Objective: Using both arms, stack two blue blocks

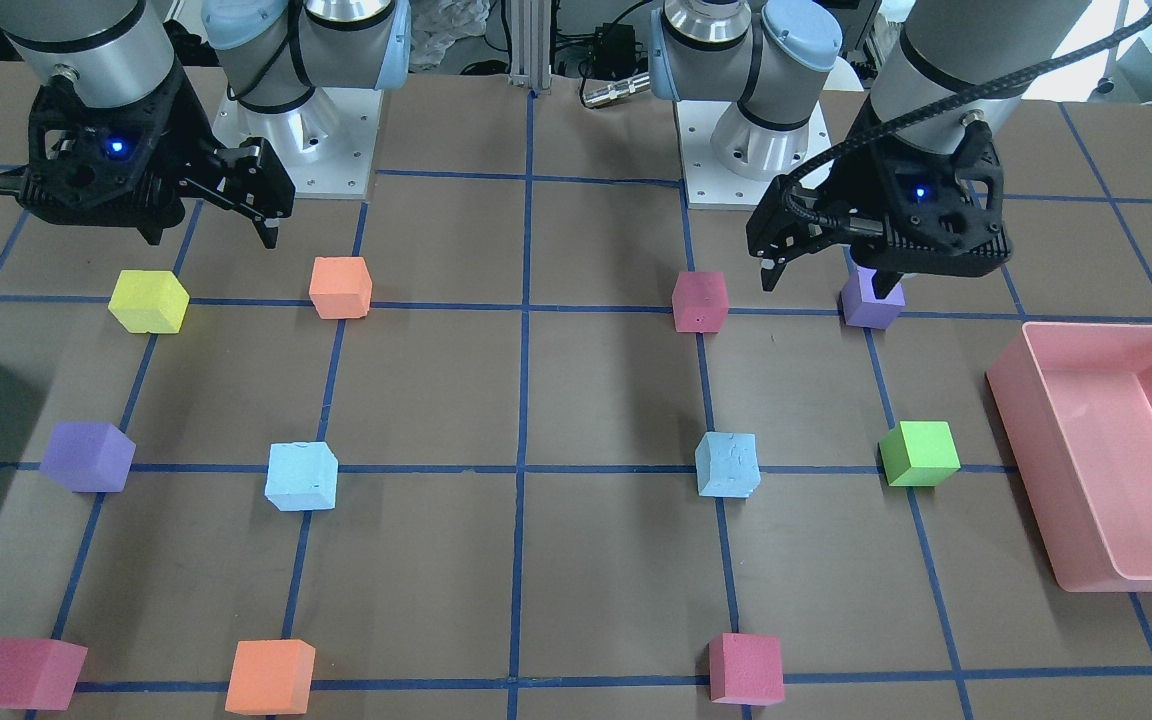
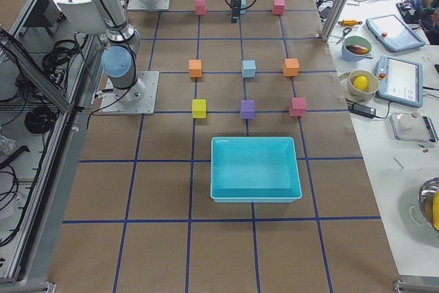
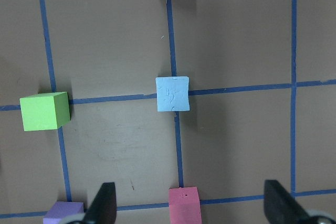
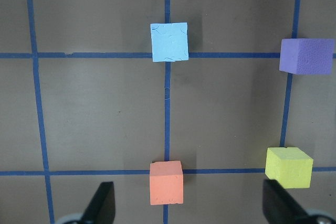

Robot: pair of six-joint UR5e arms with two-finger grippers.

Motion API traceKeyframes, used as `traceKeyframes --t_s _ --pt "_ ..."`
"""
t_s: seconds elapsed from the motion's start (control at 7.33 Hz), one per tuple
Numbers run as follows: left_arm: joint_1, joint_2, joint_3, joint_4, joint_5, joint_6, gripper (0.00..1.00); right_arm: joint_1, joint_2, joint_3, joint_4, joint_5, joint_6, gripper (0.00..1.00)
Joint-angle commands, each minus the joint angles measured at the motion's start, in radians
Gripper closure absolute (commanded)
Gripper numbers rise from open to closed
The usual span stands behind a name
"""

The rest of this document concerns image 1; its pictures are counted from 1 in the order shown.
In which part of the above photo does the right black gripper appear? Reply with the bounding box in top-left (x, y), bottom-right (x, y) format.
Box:
top-left (0, 67), bottom-right (296, 249)

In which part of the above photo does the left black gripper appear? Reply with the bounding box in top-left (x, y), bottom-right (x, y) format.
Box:
top-left (745, 119), bottom-right (1011, 300)

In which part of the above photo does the light blue block image-right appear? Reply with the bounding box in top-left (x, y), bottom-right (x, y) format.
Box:
top-left (695, 432), bottom-right (761, 498)

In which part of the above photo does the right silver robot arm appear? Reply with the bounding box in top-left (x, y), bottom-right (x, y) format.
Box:
top-left (0, 1), bottom-right (411, 249)

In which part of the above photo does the purple foam block far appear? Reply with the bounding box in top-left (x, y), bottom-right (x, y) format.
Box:
top-left (840, 266), bottom-right (905, 331)

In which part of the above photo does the purple foam block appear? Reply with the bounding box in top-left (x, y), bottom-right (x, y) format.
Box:
top-left (38, 420), bottom-right (136, 493)
top-left (840, 266), bottom-right (905, 331)

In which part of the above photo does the yellow foam block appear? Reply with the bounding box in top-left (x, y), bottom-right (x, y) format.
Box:
top-left (108, 270), bottom-right (189, 334)

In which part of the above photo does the magenta foam block far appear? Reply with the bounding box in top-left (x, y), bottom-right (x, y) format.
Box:
top-left (670, 272), bottom-right (730, 334)

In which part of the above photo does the magenta foam block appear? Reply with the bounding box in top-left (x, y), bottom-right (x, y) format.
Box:
top-left (670, 272), bottom-right (730, 334)
top-left (0, 637), bottom-right (88, 711)
top-left (707, 632), bottom-right (786, 707)

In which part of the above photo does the green foam block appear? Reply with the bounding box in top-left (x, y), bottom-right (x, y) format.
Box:
top-left (878, 420), bottom-right (963, 487)

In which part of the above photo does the orange foam block far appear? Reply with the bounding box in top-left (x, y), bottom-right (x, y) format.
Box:
top-left (308, 256), bottom-right (372, 320)

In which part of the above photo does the orange foam block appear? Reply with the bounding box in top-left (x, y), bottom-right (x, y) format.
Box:
top-left (308, 256), bottom-right (372, 320)
top-left (225, 639), bottom-right (316, 717)

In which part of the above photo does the purple foam block near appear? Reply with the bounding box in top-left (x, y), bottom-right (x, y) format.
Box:
top-left (38, 420), bottom-right (136, 493)

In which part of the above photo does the black power adapter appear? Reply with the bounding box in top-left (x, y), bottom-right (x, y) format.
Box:
top-left (591, 22), bottom-right (637, 78)

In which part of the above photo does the pink plastic bin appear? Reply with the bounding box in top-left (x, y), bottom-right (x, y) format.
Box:
top-left (987, 323), bottom-right (1152, 592)

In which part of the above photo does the light blue block image-left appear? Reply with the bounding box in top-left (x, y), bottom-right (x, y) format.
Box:
top-left (264, 442), bottom-right (339, 511)

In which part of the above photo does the orange foam block near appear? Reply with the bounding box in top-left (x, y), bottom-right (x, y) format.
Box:
top-left (225, 639), bottom-right (316, 717)

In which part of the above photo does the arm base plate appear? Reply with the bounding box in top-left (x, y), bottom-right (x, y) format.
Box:
top-left (675, 101), bottom-right (831, 210)
top-left (212, 88), bottom-right (387, 200)

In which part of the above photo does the black braided cable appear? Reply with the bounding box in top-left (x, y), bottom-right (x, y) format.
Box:
top-left (785, 0), bottom-right (1152, 247)

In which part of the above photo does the aluminium frame post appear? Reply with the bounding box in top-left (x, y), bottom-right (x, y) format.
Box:
top-left (503, 0), bottom-right (553, 96)

